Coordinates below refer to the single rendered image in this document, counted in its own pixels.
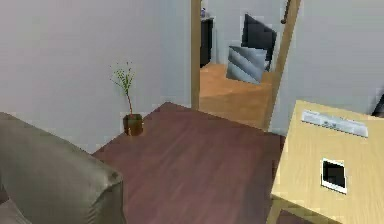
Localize green plant in brown pot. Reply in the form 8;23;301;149
110;61;145;137

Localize grey striped cushion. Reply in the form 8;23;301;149
225;45;269;85

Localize black cupboard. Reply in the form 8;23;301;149
199;17;215;69

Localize black chair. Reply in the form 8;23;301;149
240;13;278;72

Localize pale wooden table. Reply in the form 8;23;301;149
265;99;384;224

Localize grey remote control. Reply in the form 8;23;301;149
300;109;370;139

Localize white framed black square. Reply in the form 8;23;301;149
320;157;348;195

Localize olive grey sofa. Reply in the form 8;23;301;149
0;111;128;224

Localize black object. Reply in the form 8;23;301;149
371;93;384;118

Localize tan wooden door frame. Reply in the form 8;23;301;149
190;0;202;111

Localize dark door handle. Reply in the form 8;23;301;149
280;0;292;25

